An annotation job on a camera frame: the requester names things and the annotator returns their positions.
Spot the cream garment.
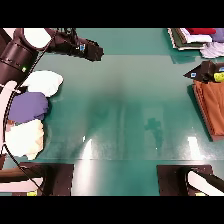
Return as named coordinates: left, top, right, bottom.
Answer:
left=3, top=118, right=46, bottom=161

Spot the dark green garment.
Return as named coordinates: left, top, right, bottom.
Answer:
left=167, top=27, right=208, bottom=52

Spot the black cable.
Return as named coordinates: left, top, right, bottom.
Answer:
left=1, top=30, right=58, bottom=197

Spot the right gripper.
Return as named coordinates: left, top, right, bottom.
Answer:
left=198, top=59, right=224, bottom=84

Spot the white folded garment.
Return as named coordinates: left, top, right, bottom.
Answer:
left=179, top=30, right=214, bottom=45

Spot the brown garment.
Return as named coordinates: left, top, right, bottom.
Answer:
left=192, top=79, right=224, bottom=142

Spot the lavender garment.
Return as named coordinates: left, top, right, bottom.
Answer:
left=210, top=27, right=224, bottom=44

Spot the pale grey garment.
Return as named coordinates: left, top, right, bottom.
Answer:
left=199, top=41, right=224, bottom=60

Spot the purple garment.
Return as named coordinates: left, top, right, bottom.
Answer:
left=7, top=91, right=50, bottom=125

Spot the red garment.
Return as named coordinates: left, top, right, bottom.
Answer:
left=185, top=27, right=218, bottom=36

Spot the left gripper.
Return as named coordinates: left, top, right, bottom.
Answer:
left=77, top=37, right=105, bottom=63

